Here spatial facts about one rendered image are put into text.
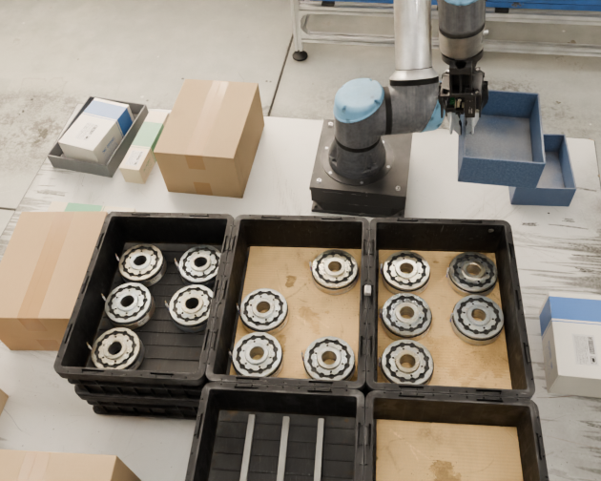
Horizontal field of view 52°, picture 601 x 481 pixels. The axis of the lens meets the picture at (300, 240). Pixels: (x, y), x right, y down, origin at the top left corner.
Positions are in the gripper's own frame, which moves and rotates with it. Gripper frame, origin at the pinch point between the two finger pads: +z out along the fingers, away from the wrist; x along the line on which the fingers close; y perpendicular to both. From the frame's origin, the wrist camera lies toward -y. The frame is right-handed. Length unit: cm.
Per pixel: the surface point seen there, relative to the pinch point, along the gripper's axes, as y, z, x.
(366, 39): -163, 91, -57
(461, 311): 26.8, 26.5, 1.1
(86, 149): -12, 18, -104
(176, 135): -14, 15, -76
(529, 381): 43, 21, 14
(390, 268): 18.9, 23.9, -14.4
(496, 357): 34.5, 30.4, 8.4
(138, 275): 30, 16, -69
